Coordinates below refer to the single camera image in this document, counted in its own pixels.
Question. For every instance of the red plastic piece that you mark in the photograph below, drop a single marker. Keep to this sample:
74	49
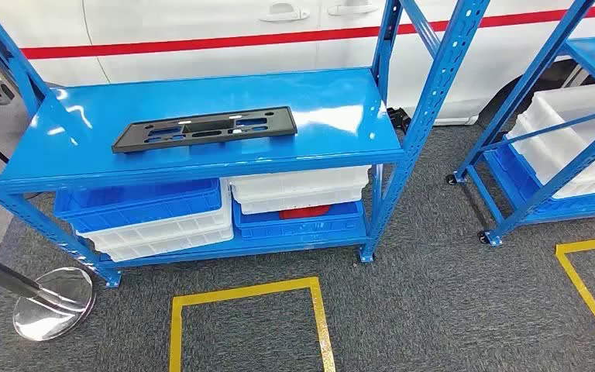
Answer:
305	211

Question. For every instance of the small black plastic bracket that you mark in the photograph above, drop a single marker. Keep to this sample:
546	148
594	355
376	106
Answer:
399	119

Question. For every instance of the white car red stripe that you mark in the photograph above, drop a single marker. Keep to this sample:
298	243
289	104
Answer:
200	25

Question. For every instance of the black plastic plate bracket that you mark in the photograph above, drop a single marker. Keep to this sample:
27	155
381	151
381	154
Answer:
277	126

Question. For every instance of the white plastic crate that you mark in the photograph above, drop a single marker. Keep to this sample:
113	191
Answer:
564	138
164	233
297	187

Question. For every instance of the blue metal shelf rack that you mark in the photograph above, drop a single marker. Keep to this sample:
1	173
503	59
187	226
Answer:
97	118

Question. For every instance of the blue plastic crate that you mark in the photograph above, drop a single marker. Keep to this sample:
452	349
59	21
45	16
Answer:
513	174
297	228
123	205

